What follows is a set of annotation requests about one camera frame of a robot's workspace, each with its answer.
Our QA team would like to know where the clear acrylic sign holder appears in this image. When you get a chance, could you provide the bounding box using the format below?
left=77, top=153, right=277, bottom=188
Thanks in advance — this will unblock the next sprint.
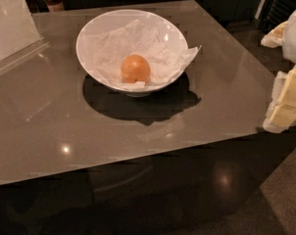
left=0, top=0, right=47, bottom=70

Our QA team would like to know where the orange fruit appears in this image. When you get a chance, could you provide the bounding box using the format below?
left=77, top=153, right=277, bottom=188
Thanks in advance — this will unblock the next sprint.
left=121, top=54, right=151, bottom=83

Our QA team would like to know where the crumpled white paper liner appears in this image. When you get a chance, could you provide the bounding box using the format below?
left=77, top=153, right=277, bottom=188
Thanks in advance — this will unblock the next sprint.
left=76, top=20, right=199, bottom=93

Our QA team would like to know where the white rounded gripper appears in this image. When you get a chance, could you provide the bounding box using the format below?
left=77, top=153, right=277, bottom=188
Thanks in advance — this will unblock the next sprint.
left=261, top=10, right=296, bottom=133

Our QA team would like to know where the white ceramic bowl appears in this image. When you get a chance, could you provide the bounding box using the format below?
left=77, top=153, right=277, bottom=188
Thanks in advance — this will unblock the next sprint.
left=76, top=10, right=179, bottom=97

